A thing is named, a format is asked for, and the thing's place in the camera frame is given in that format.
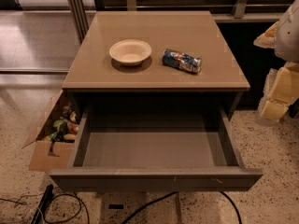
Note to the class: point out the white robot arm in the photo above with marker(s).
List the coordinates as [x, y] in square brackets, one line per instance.
[287, 37]

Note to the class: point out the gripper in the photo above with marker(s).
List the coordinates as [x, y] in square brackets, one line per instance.
[288, 36]

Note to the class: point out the grey drawer cabinet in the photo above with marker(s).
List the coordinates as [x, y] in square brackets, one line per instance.
[192, 32]

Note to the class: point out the green snack bag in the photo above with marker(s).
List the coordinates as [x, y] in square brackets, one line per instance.
[60, 127]

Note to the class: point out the grey top drawer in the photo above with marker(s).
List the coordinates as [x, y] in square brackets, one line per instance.
[156, 152]

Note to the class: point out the black power strip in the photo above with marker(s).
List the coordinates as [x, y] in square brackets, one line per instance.
[42, 206]

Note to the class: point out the crushed blue soda can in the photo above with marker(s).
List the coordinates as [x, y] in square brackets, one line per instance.
[182, 61]

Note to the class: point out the cardboard box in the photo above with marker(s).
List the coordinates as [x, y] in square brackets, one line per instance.
[47, 154]

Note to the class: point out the white paper bowl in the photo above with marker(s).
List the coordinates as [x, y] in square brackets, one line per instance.
[130, 52]

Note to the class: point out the red snack packet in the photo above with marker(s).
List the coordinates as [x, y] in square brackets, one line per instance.
[72, 128]

